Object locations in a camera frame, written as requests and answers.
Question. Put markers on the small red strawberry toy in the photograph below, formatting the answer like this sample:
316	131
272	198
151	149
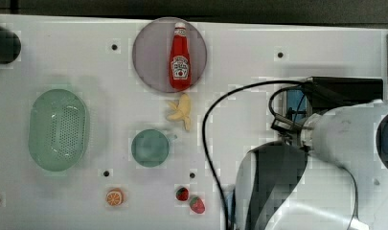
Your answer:
182	194

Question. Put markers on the orange slice toy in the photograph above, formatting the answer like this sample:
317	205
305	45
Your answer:
115	197

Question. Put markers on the red ketchup bottle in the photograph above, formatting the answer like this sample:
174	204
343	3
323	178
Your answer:
180	75

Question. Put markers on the grey round plate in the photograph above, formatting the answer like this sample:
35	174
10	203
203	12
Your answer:
151	51

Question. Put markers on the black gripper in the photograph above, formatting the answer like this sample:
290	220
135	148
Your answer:
345	92

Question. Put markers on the black cylinder table post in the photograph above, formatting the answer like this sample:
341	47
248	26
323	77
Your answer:
10	46

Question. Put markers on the large red strawberry toy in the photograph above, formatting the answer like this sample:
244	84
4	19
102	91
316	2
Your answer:
197	205

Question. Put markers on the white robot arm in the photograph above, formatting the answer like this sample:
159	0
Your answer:
335	177

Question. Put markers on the yellow peeled banana toy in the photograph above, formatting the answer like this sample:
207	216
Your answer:
181	111

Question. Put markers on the green mug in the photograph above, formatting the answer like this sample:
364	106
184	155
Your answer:
151	147

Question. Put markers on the green perforated colander basket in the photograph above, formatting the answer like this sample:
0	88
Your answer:
58	132

